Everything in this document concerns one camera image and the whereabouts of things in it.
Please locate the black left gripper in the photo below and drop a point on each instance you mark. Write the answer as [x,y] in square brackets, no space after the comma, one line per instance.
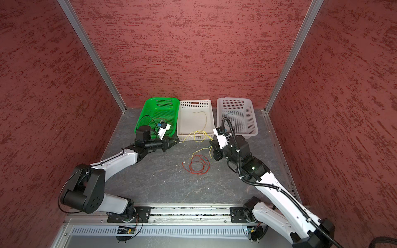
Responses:
[166,144]

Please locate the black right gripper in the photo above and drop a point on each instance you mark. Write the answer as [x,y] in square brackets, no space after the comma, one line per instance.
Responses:
[217,149]

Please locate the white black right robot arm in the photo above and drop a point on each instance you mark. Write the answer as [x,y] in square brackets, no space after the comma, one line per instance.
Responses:
[294,222]

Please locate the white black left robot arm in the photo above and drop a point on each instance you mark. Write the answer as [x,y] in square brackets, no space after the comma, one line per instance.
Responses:
[84,191]

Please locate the cream perforated basket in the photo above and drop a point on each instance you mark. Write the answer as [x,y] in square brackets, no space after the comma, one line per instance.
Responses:
[195,121]

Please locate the green plastic basket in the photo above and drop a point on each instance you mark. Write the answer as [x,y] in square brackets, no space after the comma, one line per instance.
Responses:
[157,110]

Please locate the translucent white slotted basket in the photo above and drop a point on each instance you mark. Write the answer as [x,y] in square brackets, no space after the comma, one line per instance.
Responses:
[240,112]

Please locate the right small circuit board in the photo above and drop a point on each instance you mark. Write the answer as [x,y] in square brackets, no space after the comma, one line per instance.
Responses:
[254,233]

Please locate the small circuit board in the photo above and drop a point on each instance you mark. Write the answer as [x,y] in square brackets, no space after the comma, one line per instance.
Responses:
[254,233]
[125,230]

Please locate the left small circuit board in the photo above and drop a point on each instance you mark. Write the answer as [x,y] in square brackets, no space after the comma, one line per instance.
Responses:
[125,230]

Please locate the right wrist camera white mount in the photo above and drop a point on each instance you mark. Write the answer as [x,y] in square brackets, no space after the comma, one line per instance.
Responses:
[222,136]

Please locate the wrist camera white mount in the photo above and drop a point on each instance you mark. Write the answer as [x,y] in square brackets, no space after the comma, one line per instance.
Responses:
[222,136]
[163,127]

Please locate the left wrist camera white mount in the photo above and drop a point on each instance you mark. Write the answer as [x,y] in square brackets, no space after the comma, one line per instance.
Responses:
[163,127]

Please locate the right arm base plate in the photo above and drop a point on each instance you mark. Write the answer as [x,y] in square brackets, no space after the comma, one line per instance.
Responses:
[243,215]

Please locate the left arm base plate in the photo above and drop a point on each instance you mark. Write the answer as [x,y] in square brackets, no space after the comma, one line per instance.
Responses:
[137,214]

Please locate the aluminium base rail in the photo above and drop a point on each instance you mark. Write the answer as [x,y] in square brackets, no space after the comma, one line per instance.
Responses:
[167,215]

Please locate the white slotted cable duct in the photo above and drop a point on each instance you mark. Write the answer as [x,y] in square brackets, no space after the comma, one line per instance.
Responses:
[233,232]

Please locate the aluminium corner post left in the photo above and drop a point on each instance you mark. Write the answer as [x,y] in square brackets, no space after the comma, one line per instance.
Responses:
[88,45]

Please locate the aluminium corner post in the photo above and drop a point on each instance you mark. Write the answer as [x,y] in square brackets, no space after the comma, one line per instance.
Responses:
[88,45]
[294,51]

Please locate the aluminium corner post right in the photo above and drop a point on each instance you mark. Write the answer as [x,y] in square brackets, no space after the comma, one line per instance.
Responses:
[294,51]

